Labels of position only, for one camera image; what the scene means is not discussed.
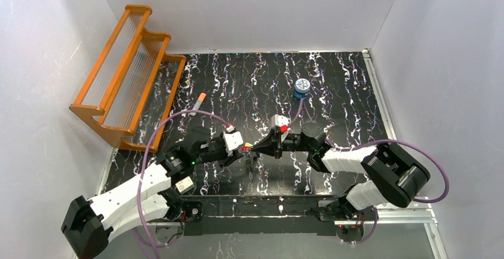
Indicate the white label box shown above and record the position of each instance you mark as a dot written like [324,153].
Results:
[185,185]

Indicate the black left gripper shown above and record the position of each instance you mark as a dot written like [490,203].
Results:
[227,156]

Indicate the orange wooden tiered rack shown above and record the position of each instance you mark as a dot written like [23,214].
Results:
[115,94]

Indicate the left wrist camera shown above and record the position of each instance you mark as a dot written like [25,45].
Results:
[232,138]

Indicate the blue round tin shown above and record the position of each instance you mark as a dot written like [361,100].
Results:
[301,88]

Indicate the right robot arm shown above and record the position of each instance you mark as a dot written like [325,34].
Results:
[394,176]

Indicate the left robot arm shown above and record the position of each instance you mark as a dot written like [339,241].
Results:
[91,224]

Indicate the orange capped white highlighter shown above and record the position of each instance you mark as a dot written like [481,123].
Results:
[198,103]

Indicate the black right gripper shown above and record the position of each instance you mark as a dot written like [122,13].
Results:
[278,145]

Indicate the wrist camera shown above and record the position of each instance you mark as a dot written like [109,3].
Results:
[279,121]
[232,138]

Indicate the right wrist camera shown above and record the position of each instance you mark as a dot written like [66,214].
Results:
[279,121]

